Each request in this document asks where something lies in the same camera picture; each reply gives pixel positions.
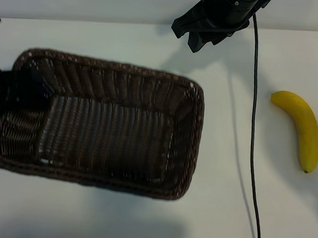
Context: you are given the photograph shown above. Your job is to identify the yellow banana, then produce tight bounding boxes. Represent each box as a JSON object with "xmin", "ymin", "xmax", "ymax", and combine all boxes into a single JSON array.
[{"xmin": 264, "ymin": 89, "xmax": 318, "ymax": 175}]

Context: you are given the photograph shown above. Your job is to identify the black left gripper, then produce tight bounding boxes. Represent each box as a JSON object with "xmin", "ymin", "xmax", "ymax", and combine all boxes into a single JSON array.
[{"xmin": 0, "ymin": 63, "xmax": 55, "ymax": 125}]

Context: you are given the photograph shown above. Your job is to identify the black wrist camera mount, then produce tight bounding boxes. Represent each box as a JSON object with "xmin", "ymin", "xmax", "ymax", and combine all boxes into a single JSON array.
[{"xmin": 251, "ymin": 0, "xmax": 272, "ymax": 15}]

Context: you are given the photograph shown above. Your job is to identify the thin black cable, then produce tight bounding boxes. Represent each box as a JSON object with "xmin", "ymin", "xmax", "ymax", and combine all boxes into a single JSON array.
[{"xmin": 231, "ymin": 14, "xmax": 286, "ymax": 238}]

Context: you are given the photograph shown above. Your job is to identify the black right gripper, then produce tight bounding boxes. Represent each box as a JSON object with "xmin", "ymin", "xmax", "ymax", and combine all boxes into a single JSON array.
[{"xmin": 169, "ymin": 0, "xmax": 259, "ymax": 58}]

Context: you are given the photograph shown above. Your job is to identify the dark brown woven wicker basket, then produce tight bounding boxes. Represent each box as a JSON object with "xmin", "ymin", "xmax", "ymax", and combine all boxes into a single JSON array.
[{"xmin": 0, "ymin": 44, "xmax": 209, "ymax": 204}]

